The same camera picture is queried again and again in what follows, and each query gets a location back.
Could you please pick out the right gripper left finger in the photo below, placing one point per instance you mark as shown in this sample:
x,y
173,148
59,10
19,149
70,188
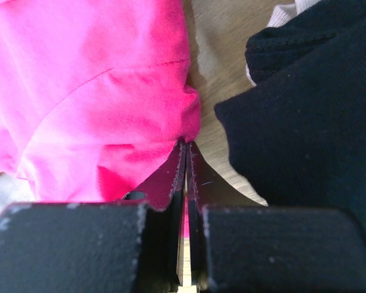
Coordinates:
x,y
128,245

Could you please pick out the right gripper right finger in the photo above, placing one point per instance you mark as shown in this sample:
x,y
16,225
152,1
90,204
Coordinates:
x,y
238,245

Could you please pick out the pink t shirt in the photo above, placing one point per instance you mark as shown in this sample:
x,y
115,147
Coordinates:
x,y
93,97

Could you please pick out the black folded t shirt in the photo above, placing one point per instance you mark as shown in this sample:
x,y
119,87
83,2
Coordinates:
x,y
299,135

